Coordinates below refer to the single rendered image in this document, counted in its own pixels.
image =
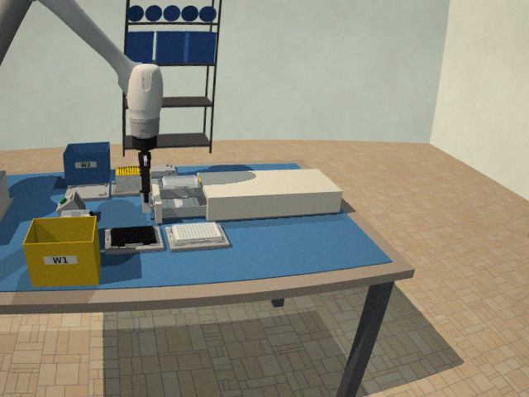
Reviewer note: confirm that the blue open-top bin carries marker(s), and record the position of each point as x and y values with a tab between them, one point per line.
89	164

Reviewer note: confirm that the yellow open-top bin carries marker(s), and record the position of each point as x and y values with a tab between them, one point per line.
74	257

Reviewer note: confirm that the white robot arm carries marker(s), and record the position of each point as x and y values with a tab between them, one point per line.
145	87

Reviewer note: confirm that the blue bench mat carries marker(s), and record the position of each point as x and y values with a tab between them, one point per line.
261	248

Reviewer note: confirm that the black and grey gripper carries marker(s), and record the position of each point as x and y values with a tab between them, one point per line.
144	145

